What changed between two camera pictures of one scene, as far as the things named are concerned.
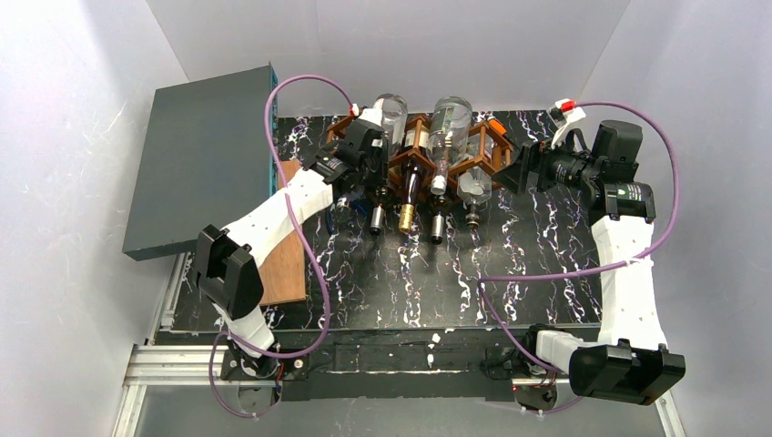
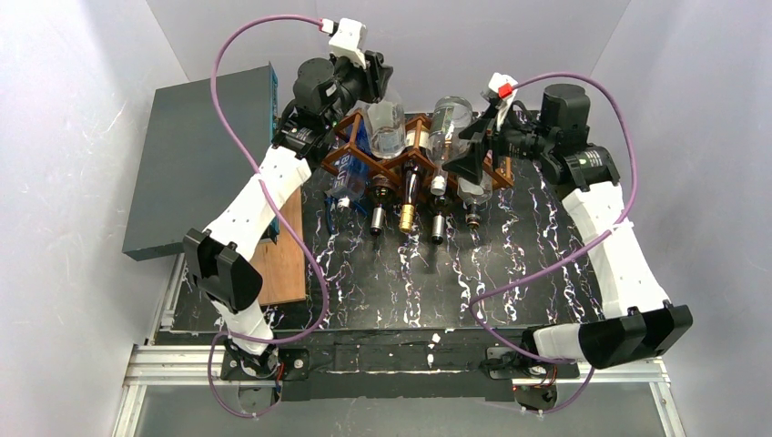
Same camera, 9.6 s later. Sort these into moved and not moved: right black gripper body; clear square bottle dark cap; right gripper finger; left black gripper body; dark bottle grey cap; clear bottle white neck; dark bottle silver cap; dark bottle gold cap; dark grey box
Moved: right gripper finger; left black gripper body; right black gripper body
Not moved: dark bottle gold cap; dark bottle grey cap; dark bottle silver cap; dark grey box; clear bottle white neck; clear square bottle dark cap
